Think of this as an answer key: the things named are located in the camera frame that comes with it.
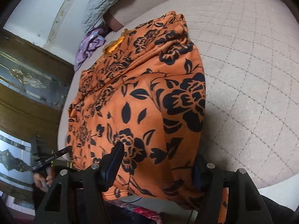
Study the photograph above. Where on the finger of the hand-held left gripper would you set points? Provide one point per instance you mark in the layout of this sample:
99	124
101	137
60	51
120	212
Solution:
63	150

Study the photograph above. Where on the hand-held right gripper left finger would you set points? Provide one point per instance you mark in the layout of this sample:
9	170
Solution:
114	165

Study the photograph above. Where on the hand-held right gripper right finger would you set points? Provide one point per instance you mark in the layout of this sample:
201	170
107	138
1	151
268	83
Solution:
198	176

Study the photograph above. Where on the orange black floral garment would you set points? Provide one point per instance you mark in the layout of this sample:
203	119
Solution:
144	102

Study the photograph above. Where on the person's left hand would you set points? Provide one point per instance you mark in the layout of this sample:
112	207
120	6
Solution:
44	182

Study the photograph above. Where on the wooden wardrobe with glass panels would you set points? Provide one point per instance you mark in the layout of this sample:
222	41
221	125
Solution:
28	93

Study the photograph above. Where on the purple floral cloth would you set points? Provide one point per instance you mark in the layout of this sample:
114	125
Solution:
90	45

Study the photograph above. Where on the beige quilted bedspread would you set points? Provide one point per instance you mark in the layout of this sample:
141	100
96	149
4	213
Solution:
245	74

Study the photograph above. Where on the brown pillow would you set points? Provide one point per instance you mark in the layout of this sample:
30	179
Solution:
114	23

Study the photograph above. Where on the grey quilted blanket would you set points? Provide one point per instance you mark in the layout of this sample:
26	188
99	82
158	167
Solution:
105	4

